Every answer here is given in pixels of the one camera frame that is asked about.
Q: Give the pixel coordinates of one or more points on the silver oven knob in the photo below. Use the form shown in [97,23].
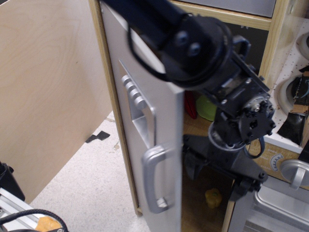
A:
[296,172]

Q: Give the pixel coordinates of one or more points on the grey freezer door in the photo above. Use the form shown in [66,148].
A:
[254,7]

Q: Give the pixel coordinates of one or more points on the white speckled toy countertop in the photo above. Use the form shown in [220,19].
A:
[290,70]

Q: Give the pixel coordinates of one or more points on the black floor tape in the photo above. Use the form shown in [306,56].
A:
[101,136]

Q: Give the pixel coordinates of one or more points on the plywood board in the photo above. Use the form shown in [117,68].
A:
[53,90]

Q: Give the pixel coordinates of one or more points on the yellow toy bell pepper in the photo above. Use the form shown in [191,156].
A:
[213,198]

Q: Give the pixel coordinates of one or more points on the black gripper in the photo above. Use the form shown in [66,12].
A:
[199,151]

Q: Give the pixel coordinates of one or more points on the red toy chili pepper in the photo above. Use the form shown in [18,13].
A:
[190,104]

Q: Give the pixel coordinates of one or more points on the grey toy fridge door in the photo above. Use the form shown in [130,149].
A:
[165,98]

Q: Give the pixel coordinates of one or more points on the silver ice dispenser panel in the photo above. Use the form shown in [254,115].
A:
[142,114]

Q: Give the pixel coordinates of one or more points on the green toy plate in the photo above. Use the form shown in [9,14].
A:
[205,108]

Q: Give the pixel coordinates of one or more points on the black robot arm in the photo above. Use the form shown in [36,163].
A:
[199,53]

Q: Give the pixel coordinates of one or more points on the aluminium frame rail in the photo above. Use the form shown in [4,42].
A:
[10,204]

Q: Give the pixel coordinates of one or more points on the wooden toy kitchen cabinet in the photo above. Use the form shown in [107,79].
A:
[270,39]

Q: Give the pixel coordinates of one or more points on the grey toy oven door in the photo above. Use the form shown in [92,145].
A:
[274,208]

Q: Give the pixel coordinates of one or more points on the silver fridge door handle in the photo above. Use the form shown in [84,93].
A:
[161,179]

